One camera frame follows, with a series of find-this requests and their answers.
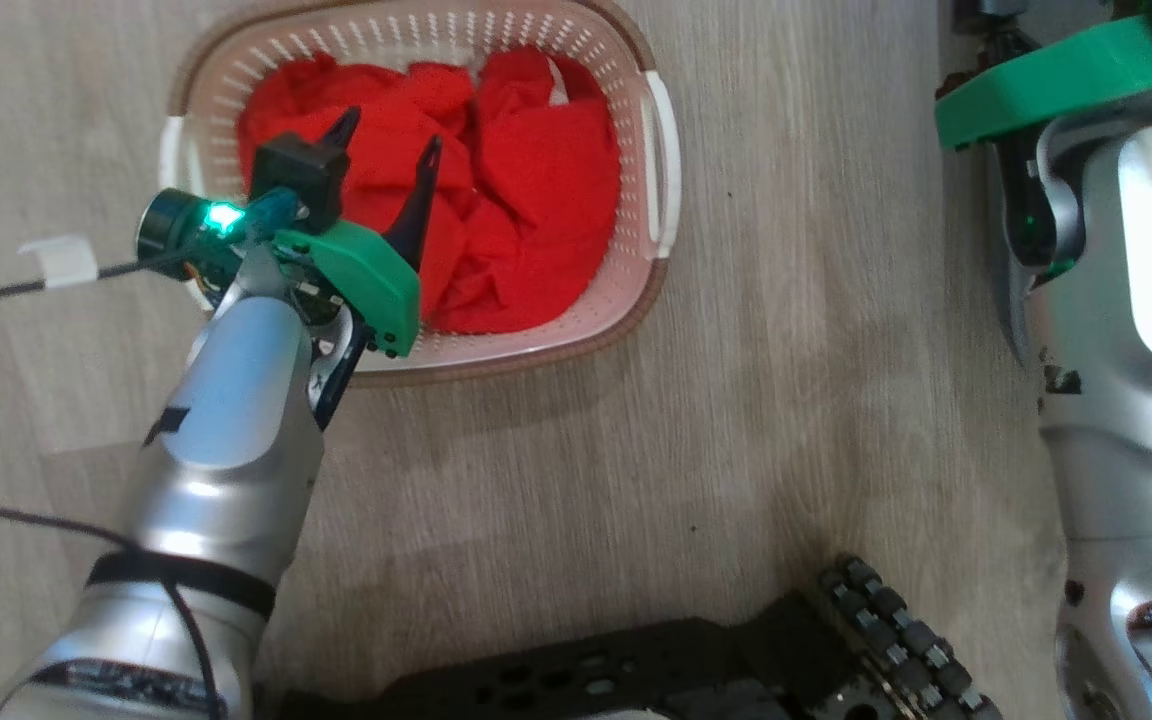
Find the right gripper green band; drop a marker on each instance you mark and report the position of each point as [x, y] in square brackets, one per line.
[1056, 85]

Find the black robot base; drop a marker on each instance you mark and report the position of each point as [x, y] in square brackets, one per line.
[636, 670]

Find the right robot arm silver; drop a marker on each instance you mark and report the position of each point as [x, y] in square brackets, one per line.
[1136, 400]

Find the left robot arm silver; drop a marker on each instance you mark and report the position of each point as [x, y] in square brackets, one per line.
[226, 430]

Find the white perforated laundry basket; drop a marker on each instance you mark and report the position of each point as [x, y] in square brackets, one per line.
[636, 70]

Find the red clothing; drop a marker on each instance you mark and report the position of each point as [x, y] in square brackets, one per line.
[536, 200]

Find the black roller wheel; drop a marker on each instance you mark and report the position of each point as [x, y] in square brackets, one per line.
[901, 640]

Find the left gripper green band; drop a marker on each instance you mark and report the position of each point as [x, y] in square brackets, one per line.
[366, 280]

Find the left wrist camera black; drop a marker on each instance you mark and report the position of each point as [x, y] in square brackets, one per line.
[291, 175]

